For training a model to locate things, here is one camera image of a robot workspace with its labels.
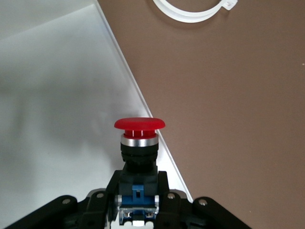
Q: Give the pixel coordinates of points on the white plastic c-shaped clip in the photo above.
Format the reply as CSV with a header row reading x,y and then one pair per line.
x,y
190,17

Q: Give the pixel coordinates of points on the red mushroom push button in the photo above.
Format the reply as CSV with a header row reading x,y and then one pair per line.
x,y
139,148

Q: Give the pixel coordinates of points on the white drawer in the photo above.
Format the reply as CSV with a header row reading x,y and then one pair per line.
x,y
59,95

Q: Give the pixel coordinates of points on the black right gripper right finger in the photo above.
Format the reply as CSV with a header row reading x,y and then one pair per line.
x,y
174,214

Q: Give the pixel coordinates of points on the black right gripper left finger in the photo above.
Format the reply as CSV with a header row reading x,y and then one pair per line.
x,y
95,214

